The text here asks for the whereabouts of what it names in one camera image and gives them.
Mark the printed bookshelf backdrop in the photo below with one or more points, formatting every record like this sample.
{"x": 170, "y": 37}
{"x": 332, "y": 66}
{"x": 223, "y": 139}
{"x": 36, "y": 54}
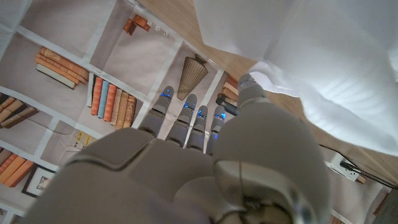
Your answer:
{"x": 109, "y": 77}

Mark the white cloth napkin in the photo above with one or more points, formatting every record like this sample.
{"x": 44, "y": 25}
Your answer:
{"x": 311, "y": 56}

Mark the white power strip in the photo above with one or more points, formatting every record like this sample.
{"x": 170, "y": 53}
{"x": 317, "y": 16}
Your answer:
{"x": 343, "y": 167}

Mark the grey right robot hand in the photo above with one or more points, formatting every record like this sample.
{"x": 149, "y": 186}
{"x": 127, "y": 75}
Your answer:
{"x": 186, "y": 174}

